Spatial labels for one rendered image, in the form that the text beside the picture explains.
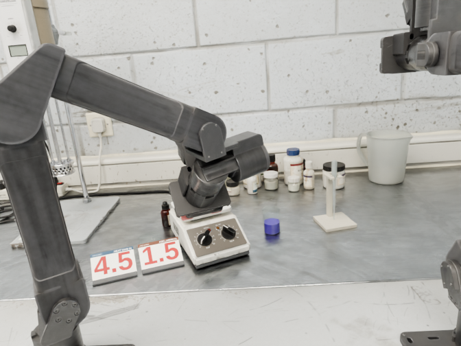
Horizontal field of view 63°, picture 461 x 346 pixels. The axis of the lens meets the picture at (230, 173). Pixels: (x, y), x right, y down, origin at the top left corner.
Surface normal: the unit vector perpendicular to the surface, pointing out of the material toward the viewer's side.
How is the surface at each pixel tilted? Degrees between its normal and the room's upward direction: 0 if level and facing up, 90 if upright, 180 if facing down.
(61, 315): 90
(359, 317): 0
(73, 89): 100
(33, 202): 90
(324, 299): 0
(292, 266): 0
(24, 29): 90
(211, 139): 90
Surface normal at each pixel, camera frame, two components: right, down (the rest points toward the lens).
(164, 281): -0.07, -0.95
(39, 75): 0.48, 0.23
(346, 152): -0.03, 0.31
